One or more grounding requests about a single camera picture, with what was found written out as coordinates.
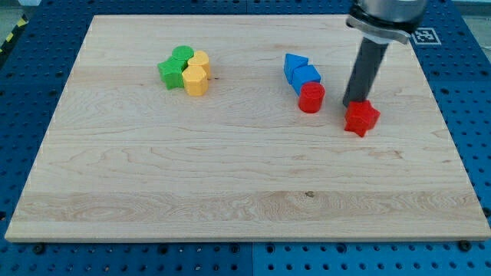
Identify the red star block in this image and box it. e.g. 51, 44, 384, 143
344, 100, 381, 137

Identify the green star block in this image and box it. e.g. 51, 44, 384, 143
157, 57, 187, 90

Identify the light wooden board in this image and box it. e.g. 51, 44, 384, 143
5, 15, 490, 243

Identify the red cylinder block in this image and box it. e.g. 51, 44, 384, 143
298, 82, 325, 113

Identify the yellow hexagon block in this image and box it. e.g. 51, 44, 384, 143
183, 66, 209, 97

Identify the blue triangle block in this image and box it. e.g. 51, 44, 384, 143
283, 53, 308, 84

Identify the blue cube block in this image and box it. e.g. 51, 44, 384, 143
292, 65, 321, 96

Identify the yellow heart block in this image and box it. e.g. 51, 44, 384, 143
187, 50, 212, 79

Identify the green cylinder block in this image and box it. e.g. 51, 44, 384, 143
172, 45, 194, 61

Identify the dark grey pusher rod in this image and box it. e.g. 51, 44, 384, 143
342, 38, 388, 107

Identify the white fiducial marker tag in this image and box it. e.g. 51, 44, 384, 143
411, 27, 441, 45

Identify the yellow black hazard tape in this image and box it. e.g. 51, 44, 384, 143
1, 14, 28, 56

